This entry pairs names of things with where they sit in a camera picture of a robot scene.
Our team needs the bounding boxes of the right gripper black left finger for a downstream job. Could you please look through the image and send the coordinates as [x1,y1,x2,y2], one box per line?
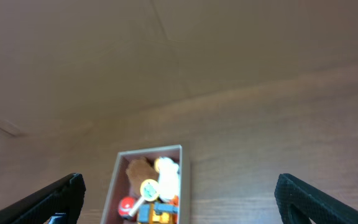
[0,173,86,224]

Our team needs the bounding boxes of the red ball toy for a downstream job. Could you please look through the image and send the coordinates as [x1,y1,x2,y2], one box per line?
[117,196,137,220]

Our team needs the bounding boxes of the white box with pink interior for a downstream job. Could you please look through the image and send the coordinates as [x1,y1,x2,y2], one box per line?
[101,144,191,224]

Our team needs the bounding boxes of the white plush duck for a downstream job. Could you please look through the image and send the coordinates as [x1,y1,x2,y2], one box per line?
[154,157,180,203]

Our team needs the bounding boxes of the yellow toy crane truck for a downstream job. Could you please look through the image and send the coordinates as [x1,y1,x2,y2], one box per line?
[137,202,178,224]

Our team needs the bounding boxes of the wooden rattle drum toy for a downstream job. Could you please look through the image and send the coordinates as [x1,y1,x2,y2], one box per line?
[128,179,160,217]

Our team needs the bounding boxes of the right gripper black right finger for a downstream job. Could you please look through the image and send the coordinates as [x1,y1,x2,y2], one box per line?
[274,174,358,224]

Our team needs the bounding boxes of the brown plush toy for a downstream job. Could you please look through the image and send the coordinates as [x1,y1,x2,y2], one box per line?
[126,157,158,197]

